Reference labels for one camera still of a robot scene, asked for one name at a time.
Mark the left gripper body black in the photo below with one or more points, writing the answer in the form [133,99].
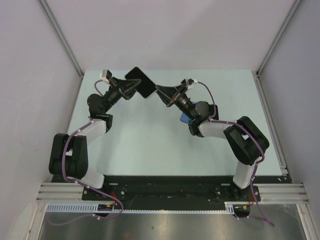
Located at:
[121,93]

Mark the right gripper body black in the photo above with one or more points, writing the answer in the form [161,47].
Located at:
[175,101]

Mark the black phone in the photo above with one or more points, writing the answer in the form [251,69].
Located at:
[146,87]

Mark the blue phone without case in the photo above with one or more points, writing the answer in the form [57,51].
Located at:
[186,118]

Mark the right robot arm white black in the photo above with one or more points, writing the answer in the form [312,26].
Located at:
[246,141]

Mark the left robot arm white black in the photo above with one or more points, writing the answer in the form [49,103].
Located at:
[69,153]

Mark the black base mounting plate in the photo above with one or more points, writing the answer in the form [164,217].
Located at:
[178,192]

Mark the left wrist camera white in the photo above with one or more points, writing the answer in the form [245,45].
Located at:
[106,76]

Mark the left aluminium frame post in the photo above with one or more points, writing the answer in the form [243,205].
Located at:
[53,22]

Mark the aluminium frame post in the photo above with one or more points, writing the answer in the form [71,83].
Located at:
[53,22]
[279,35]

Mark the aluminium rail front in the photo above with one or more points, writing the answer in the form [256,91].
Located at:
[60,192]

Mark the white slotted cable duct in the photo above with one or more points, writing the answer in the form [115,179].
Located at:
[102,208]

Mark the right aluminium frame post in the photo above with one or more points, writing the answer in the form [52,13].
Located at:
[279,35]

